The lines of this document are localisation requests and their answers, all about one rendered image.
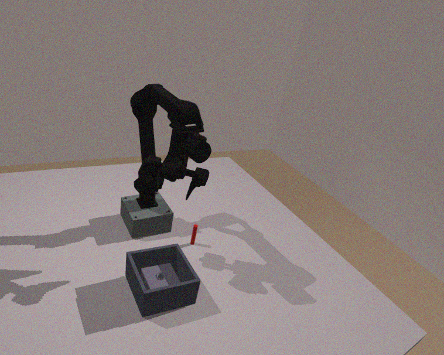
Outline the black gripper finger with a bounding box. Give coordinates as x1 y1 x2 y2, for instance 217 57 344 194
146 169 160 192
186 181 200 200

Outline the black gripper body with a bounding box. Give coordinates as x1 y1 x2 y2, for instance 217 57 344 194
142 147 209 186

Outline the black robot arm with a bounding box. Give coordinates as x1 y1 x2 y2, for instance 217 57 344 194
130 84 211 209

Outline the red peg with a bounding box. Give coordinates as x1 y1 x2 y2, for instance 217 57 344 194
190 224 197 245

